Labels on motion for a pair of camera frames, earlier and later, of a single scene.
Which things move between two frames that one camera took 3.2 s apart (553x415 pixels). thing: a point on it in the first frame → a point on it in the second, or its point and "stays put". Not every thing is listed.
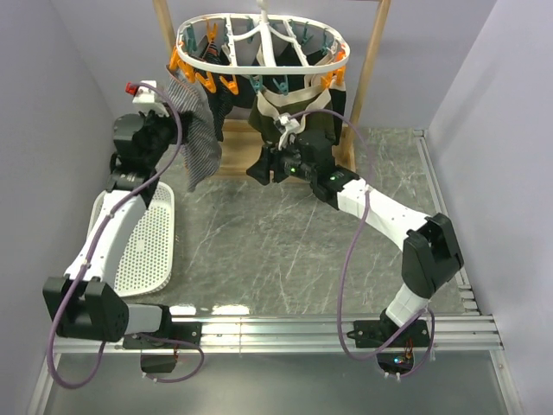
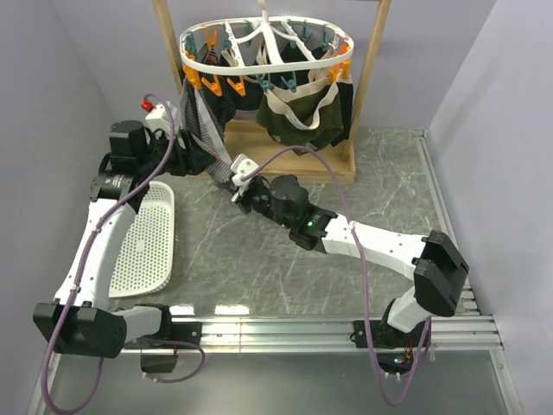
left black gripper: [169, 121] → [192, 160]
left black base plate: [184, 331] stays put
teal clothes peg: [283, 86] → [290, 83]
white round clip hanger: [260, 43] stays put
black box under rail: [157, 363] stays put
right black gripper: [270, 160] → [243, 200]
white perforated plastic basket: [144, 258] stays put
